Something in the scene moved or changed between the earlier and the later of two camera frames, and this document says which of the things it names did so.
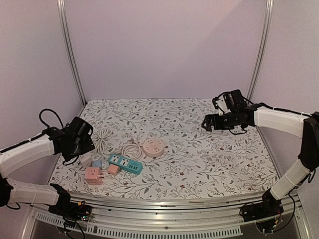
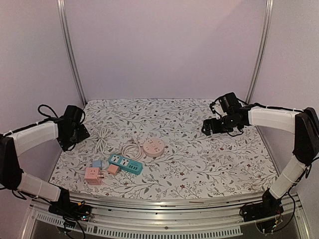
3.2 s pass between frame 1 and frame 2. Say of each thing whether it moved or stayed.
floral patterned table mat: stayed
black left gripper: moved
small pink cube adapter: stayed
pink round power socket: stayed
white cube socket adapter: moved
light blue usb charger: stayed
